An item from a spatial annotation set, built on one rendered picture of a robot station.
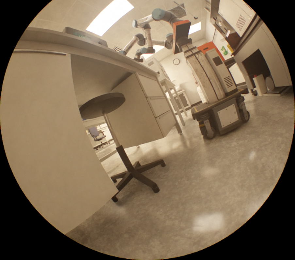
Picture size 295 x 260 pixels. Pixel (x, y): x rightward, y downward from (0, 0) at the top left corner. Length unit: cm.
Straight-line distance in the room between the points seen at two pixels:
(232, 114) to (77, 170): 93
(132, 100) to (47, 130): 74
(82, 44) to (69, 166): 54
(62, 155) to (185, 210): 47
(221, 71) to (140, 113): 79
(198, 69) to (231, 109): 44
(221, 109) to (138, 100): 69
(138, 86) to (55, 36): 72
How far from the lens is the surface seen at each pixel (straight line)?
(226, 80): 93
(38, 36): 56
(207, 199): 48
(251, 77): 174
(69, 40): 57
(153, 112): 81
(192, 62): 97
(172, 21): 108
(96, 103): 56
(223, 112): 82
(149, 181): 60
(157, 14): 103
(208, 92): 93
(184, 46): 108
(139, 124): 89
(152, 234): 46
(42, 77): 41
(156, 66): 196
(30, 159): 32
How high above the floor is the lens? 40
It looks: 3 degrees up
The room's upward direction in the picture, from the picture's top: 24 degrees counter-clockwise
